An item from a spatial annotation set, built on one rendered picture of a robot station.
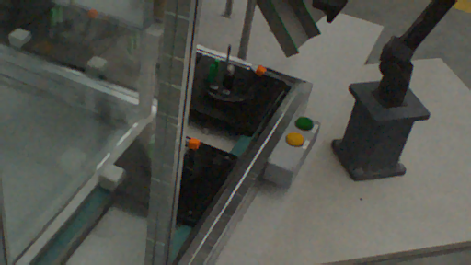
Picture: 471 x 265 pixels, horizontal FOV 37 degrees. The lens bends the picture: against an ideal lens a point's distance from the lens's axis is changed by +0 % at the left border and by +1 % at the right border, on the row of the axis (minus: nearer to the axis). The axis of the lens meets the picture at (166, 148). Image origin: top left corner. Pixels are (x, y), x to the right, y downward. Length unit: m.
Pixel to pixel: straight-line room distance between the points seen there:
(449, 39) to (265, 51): 2.21
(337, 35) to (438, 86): 0.36
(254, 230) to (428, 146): 0.60
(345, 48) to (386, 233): 0.77
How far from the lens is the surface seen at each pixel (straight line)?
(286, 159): 1.67
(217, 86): 1.80
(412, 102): 1.78
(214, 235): 1.47
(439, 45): 4.19
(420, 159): 1.95
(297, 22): 2.03
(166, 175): 0.83
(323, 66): 2.18
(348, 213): 1.73
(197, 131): 1.77
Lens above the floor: 2.06
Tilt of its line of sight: 42 degrees down
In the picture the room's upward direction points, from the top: 6 degrees clockwise
